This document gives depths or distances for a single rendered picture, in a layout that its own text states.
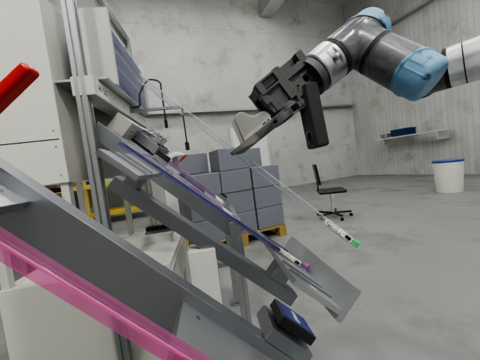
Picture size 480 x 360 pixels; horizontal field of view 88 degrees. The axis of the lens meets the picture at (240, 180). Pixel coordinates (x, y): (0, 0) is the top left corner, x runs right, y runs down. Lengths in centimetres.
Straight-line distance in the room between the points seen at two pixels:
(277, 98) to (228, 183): 252
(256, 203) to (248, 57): 664
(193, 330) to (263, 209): 292
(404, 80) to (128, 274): 47
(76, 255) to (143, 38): 830
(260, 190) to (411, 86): 273
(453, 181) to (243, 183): 408
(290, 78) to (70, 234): 40
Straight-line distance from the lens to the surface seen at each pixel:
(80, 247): 30
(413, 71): 49
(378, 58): 51
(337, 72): 50
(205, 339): 27
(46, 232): 31
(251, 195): 306
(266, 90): 45
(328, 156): 996
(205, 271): 57
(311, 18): 1099
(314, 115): 47
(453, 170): 589
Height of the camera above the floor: 99
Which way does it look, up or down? 4 degrees down
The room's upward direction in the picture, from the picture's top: 7 degrees counter-clockwise
